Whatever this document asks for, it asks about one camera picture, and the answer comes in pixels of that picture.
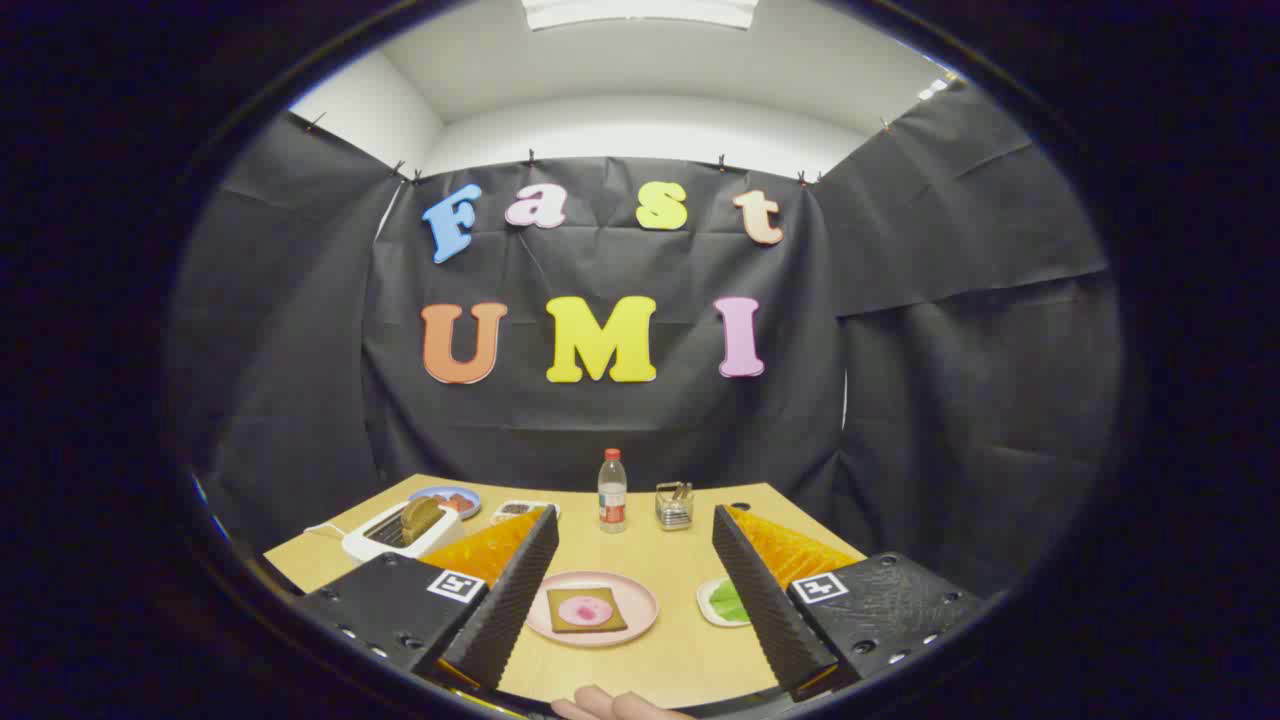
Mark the clear plastic water bottle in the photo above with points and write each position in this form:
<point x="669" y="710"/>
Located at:
<point x="612" y="495"/>

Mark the green lettuce leaf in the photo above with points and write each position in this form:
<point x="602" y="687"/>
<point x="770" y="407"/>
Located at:
<point x="728" y="603"/>

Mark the white divided tray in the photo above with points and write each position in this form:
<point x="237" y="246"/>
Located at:
<point x="520" y="518"/>

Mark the ceiling light panel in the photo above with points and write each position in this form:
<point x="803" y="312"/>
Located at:
<point x="640" y="10"/>

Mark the brown bread slice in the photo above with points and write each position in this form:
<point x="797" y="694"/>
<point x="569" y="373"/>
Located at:
<point x="421" y="518"/>

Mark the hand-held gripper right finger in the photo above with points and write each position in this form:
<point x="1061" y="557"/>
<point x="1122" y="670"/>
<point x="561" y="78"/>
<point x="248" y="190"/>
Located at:
<point x="760" y="600"/>

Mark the pink ham slice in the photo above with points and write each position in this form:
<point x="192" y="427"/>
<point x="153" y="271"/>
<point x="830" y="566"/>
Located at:
<point x="586" y="610"/>

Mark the toast slice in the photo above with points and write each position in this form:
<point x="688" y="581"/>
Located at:
<point x="556" y="625"/>

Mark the small white dish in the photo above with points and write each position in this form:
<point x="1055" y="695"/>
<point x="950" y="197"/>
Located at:
<point x="704" y="605"/>

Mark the pink plate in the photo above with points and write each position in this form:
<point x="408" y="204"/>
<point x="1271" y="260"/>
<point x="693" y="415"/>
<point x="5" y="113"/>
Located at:
<point x="640" y="600"/>

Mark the brown meat pieces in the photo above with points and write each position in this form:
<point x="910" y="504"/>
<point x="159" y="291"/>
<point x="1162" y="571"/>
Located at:
<point x="455" y="501"/>

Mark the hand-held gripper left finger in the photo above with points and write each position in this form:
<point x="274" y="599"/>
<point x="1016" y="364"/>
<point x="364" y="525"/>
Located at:
<point x="515" y="590"/>

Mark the blue plate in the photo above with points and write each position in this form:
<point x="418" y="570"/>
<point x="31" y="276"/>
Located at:
<point x="425" y="495"/>

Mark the white toaster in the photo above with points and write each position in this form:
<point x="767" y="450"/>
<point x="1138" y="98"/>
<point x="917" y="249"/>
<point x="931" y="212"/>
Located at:
<point x="370" y="545"/>

